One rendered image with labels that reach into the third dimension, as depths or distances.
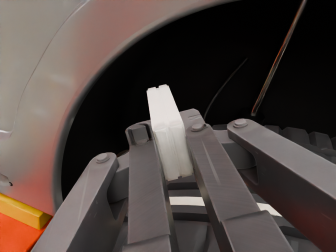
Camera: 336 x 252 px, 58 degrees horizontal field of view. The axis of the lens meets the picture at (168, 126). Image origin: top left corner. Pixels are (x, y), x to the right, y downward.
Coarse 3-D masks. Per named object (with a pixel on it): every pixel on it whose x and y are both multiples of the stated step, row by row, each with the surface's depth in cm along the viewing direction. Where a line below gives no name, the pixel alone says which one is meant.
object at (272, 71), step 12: (300, 0) 58; (300, 12) 58; (288, 24) 60; (288, 36) 61; (276, 48) 63; (276, 60) 63; (276, 72) 65; (264, 84) 66; (264, 96) 68; (252, 108) 70
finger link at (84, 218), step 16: (96, 160) 13; (112, 160) 13; (80, 176) 12; (96, 176) 12; (112, 176) 12; (80, 192) 11; (96, 192) 11; (64, 208) 10; (80, 208) 10; (96, 208) 11; (112, 208) 13; (48, 224) 10; (64, 224) 10; (80, 224) 10; (96, 224) 11; (112, 224) 12; (48, 240) 9; (64, 240) 9; (80, 240) 9; (96, 240) 10; (112, 240) 12
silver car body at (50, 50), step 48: (0, 0) 49; (48, 0) 47; (96, 0) 41; (144, 0) 39; (192, 0) 37; (0, 48) 54; (48, 48) 48; (96, 48) 45; (0, 96) 59; (48, 96) 52; (0, 144) 62; (48, 144) 58; (0, 192) 70; (48, 192) 64
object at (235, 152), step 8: (184, 112) 17; (192, 112) 17; (184, 120) 16; (192, 120) 16; (200, 120) 16; (184, 128) 15; (224, 136) 14; (224, 144) 13; (232, 144) 13; (232, 152) 13; (240, 152) 13; (248, 152) 13; (192, 160) 14; (232, 160) 13; (240, 160) 13; (248, 160) 13; (240, 168) 14
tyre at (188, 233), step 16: (224, 128) 36; (272, 128) 34; (288, 128) 34; (304, 144) 32; (320, 144) 32; (192, 176) 29; (176, 192) 27; (192, 192) 26; (176, 208) 25; (192, 208) 24; (176, 224) 23; (192, 224) 23; (208, 224) 23; (288, 224) 22; (192, 240) 21; (208, 240) 21; (288, 240) 21; (304, 240) 21
